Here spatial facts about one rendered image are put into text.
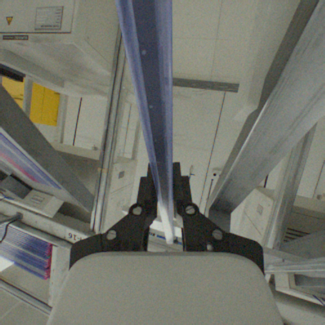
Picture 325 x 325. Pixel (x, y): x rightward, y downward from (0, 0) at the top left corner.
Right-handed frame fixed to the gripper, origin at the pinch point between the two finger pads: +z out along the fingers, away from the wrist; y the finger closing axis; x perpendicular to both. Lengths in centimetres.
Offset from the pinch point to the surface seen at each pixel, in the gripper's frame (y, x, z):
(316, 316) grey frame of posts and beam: 47, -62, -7
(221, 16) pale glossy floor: 35, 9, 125
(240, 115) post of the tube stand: 7.8, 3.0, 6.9
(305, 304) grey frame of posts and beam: 47, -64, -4
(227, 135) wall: 71, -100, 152
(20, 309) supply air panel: -174, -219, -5
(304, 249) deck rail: 37, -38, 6
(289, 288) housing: 37, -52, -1
